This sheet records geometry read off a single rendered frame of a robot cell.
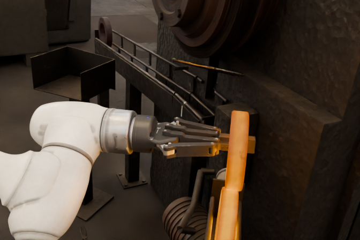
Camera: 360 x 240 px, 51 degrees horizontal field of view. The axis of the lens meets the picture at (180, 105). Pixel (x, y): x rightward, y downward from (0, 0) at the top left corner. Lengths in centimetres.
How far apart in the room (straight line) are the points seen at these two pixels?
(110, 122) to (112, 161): 146
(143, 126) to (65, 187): 18
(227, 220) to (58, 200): 30
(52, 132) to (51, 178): 11
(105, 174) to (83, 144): 137
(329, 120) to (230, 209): 33
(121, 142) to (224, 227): 25
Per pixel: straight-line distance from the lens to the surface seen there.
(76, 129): 74
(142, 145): 74
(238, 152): 68
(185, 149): 71
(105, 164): 218
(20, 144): 243
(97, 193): 197
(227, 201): 74
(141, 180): 204
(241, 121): 71
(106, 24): 216
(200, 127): 78
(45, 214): 68
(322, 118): 92
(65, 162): 71
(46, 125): 78
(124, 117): 74
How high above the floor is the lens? 126
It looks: 26 degrees down
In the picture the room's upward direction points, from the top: 5 degrees clockwise
